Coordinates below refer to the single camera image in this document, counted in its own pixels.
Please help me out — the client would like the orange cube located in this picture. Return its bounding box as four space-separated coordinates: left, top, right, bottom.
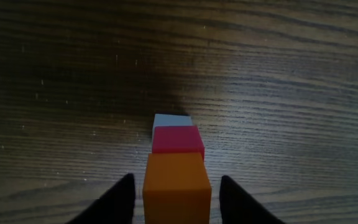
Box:
142 152 213 224

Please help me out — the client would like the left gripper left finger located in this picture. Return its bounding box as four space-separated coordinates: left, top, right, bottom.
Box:
65 173 136 224

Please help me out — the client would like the red cube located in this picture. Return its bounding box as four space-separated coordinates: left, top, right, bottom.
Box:
151 125 206 161

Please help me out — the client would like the white cube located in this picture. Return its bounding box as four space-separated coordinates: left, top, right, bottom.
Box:
152 113 194 141

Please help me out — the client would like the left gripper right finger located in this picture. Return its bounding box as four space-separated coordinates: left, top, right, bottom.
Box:
219 175 287 224

